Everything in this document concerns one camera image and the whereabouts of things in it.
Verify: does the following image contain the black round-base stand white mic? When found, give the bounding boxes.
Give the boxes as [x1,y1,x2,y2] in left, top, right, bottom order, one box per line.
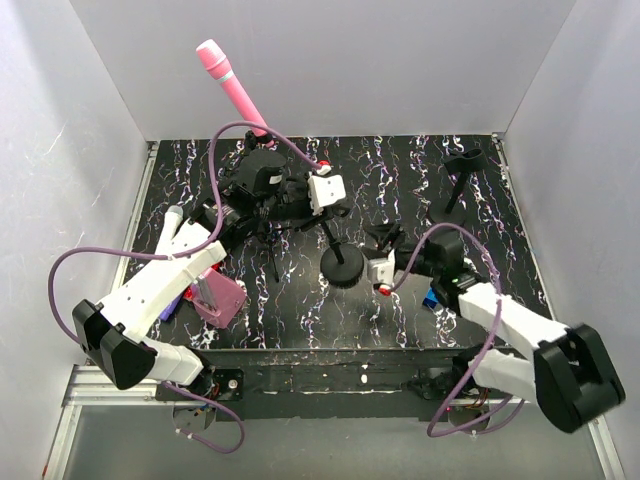
[320,221,364,289]

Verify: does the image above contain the black round-base stand purple mic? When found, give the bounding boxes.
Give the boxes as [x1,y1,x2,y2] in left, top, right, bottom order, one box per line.
[427,148,488,226]

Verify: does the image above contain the white microphone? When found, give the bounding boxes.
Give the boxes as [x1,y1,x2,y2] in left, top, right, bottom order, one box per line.
[155,205,183,255]

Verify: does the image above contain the purple microphone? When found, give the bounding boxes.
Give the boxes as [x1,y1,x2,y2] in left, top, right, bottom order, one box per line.
[158,296,182,322]

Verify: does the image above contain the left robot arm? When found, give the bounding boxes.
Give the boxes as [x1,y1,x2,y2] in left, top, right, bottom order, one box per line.
[72,149,346,400]

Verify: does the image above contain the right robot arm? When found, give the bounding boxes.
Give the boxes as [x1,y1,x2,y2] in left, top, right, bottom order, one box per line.
[362,223,626,433]

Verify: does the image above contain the black tripod stand pink mic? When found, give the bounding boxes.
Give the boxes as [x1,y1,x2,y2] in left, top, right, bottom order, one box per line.
[222,130,286,282]

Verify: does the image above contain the pink microphone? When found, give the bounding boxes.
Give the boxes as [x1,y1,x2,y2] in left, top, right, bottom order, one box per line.
[196,39,274,147]

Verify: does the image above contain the black marble mat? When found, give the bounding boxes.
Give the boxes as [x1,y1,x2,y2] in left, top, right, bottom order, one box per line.
[149,134,549,349]

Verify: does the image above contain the blue white small toy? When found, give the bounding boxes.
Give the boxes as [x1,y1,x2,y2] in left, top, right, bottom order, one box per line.
[422,288,440,309]

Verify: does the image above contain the pink metronome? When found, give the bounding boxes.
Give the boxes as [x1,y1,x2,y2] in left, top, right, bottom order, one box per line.
[191,268,247,329]

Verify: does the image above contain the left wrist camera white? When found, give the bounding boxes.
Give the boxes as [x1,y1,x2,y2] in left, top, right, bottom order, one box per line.
[307,161,346,216]

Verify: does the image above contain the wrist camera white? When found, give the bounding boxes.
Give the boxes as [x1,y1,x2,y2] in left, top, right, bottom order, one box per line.
[366,251,396,296]
[307,161,346,216]

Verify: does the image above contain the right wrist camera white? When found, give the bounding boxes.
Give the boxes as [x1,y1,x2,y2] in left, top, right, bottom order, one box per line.
[366,251,396,296]

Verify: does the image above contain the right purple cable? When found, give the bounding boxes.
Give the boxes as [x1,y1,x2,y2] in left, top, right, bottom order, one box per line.
[387,223,526,439]

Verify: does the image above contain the purple cable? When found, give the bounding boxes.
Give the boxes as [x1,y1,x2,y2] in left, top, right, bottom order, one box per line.
[387,223,526,439]
[48,123,329,454]

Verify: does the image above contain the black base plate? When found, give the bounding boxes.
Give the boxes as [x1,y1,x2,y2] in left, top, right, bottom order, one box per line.
[156,348,478,421]

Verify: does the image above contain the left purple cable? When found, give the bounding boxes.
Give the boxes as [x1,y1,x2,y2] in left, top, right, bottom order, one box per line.
[48,123,329,454]

